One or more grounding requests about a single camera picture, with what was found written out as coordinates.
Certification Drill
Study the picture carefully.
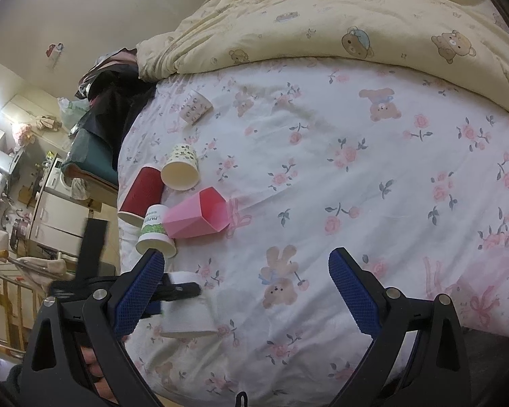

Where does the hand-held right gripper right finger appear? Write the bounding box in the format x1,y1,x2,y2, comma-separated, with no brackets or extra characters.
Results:
327,247,472,407

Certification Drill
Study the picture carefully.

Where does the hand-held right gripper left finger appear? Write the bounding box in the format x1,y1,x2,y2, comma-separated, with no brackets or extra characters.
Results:
19,248,166,407

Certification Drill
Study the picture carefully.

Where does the plain white paper cup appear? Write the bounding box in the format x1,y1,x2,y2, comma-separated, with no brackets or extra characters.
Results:
159,271,220,340

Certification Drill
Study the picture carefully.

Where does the white cup with green label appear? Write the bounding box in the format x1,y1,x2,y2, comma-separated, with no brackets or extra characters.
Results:
135,203,178,260

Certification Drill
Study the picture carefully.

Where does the red paper cup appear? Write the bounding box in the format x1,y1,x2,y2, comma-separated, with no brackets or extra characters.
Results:
117,166,165,228

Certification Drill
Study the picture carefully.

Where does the pink faceted plastic cup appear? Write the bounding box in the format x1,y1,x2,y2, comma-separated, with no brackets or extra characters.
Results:
162,187,230,239

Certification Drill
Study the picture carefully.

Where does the cream patterned paper cup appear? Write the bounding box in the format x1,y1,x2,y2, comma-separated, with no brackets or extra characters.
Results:
160,143,200,191

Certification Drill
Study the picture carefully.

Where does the white cup with small prints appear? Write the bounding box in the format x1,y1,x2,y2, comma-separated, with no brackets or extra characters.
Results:
178,89,213,126

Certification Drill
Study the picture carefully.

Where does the person's left hand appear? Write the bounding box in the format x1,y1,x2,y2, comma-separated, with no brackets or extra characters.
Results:
80,343,118,403

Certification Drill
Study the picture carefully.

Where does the white drawer cabinet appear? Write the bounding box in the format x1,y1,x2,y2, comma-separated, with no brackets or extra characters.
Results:
27,189,108,260

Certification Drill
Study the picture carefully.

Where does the white towel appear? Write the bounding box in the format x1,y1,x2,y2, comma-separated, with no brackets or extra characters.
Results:
18,256,71,283

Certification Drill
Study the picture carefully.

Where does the white countertop appliance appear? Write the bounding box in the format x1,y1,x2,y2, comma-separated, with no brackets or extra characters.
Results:
41,156,75,192

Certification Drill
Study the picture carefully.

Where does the teal cushion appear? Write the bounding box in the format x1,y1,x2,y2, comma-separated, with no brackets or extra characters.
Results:
60,127,120,189

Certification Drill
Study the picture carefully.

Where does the wooden rack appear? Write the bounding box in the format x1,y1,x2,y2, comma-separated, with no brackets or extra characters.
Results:
0,249,41,350

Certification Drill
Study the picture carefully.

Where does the white floral bed sheet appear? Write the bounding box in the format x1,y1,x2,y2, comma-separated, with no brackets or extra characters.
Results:
116,56,509,407

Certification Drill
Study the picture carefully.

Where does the beige cloth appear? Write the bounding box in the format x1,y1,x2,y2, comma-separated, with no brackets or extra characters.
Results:
35,114,63,132

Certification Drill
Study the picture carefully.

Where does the pink cloth bundle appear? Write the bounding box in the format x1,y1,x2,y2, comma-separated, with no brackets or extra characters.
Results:
11,122,35,146

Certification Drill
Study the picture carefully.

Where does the clear plastic bag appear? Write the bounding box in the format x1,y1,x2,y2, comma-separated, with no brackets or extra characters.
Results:
58,96,91,131

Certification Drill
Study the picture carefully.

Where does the pile of dark clothes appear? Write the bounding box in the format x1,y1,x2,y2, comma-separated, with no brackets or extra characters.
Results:
75,48,157,147

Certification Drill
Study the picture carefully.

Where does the dark grey blanket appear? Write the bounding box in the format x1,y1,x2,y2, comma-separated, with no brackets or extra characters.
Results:
460,326,509,407

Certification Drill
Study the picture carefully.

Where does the yellow bear print duvet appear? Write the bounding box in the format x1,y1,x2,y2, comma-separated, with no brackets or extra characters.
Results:
135,0,509,124

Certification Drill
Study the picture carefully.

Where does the wall sticker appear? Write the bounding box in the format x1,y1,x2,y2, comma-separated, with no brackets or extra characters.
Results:
44,42,65,69

